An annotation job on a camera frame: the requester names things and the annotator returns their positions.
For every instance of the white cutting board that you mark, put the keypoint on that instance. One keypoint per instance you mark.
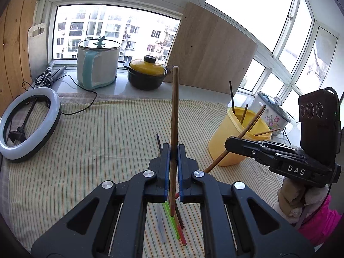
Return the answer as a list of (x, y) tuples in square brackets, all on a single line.
[(37, 53)]

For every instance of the dark brown chopstick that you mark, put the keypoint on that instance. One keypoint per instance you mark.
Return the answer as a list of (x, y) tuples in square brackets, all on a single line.
[(180, 221)]

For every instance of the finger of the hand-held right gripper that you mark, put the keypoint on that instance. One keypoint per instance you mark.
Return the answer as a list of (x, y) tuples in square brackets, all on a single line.
[(263, 145), (266, 158)]

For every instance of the black clay pot yellow lid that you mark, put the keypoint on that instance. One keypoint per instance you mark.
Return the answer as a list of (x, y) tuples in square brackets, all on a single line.
[(145, 80)]

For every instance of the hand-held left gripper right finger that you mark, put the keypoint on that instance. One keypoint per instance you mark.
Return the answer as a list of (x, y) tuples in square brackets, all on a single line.
[(180, 166)]

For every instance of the light wooden board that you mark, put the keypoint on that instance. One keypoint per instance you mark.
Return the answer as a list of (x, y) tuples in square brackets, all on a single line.
[(209, 53)]

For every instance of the black chopstick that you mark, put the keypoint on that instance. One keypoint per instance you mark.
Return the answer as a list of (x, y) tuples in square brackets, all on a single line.
[(159, 141), (232, 96)]

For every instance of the brown wooden chopstick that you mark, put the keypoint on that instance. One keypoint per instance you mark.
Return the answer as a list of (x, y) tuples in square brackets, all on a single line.
[(174, 107), (244, 113), (252, 125), (268, 131)]

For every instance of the floral white slow cooker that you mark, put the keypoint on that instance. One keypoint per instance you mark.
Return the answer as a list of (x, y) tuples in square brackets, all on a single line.
[(274, 118)]

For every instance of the striped cloth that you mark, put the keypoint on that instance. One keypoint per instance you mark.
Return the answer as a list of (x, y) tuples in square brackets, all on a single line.
[(107, 145)]

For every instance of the orange wooden plank board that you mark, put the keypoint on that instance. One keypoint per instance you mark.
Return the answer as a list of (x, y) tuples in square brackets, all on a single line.
[(16, 45)]

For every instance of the person's right hand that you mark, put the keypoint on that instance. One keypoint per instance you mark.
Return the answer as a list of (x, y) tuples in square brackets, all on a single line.
[(289, 196)]

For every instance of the reddish wooden chopstick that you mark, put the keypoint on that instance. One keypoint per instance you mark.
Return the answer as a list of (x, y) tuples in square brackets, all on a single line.
[(181, 233)]

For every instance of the yellow plastic container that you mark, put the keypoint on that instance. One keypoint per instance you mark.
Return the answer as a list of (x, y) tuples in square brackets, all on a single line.
[(223, 145)]

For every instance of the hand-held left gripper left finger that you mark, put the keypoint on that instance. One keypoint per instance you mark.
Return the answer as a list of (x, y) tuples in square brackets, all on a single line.
[(167, 166)]

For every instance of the blue white electric cooker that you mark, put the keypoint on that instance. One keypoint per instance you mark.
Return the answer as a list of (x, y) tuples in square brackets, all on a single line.
[(102, 67)]

